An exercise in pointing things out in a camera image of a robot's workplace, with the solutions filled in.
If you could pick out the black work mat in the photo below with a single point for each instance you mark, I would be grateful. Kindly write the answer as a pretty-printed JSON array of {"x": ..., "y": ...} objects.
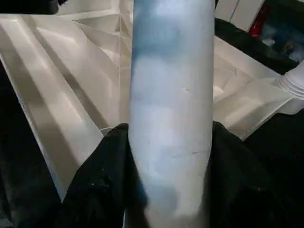
[{"x": 23, "y": 180}]

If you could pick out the white plastic table top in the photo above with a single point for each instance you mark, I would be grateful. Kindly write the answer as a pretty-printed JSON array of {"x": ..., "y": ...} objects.
[{"x": 71, "y": 80}]

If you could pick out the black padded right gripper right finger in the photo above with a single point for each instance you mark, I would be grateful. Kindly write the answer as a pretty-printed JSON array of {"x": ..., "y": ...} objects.
[{"x": 251, "y": 190}]

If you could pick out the white plastic table leg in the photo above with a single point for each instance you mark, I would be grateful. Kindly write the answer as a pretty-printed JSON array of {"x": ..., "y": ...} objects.
[
  {"x": 294, "y": 80},
  {"x": 171, "y": 118}
]

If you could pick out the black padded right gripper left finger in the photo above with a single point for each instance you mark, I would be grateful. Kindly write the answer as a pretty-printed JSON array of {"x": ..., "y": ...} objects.
[{"x": 95, "y": 190}]

